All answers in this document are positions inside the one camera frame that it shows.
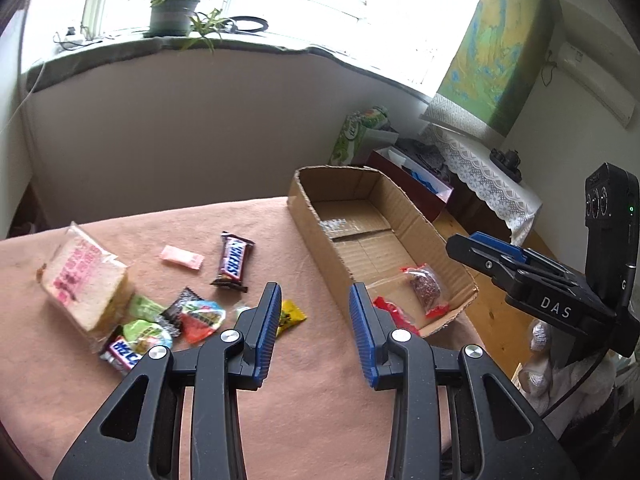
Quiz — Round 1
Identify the white hanging cable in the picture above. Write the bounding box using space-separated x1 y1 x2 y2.
0 58 49 137

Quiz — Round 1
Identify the bagged sliced bread loaf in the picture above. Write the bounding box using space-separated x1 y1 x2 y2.
36 222 134 352

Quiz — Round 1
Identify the white lace cloth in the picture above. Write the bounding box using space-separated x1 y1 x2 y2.
421 122 542 246

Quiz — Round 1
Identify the Snickers bar english label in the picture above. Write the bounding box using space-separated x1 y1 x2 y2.
210 231 255 292

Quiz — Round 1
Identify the black patterned candy wrapper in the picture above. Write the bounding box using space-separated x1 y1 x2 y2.
156 287 202 338

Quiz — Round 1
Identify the potted spider plant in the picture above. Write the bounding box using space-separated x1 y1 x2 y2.
144 0 198 38

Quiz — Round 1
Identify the small black teapot set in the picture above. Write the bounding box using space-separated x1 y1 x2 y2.
489 148 522 183

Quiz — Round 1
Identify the light green snack packet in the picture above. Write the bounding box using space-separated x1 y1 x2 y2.
128 294 166 323

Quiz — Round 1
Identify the red orange jelly cup snack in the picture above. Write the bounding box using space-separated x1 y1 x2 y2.
180 300 227 344

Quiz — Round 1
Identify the coiled black cable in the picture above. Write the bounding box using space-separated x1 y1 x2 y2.
221 15 270 34

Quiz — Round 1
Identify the dark red shoe box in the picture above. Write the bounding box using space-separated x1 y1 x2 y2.
366 146 454 221

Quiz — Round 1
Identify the clear green candy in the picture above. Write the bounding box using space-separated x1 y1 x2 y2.
230 301 252 324

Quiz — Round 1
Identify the wall map poster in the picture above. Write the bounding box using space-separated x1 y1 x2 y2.
425 0 554 142

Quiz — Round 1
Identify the small spider plant offshoot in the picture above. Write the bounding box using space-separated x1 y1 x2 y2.
180 9 235 55

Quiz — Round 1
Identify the pink candy wrapper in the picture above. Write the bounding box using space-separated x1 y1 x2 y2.
160 245 204 271

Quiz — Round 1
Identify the white air conditioner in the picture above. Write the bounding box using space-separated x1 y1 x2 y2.
556 42 636 127

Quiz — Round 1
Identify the green white paper bag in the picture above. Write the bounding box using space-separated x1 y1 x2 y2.
329 106 399 166

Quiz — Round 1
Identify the Snickers bar chinese label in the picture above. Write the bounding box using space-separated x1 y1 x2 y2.
100 326 142 375

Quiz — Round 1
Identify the brown cardboard box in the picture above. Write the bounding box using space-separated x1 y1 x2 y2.
288 166 478 338

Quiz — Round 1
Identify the green jelly cup snack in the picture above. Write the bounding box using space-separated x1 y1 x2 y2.
122 320 172 356

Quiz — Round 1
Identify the yellow candy wrapper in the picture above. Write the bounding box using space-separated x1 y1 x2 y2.
277 299 307 336

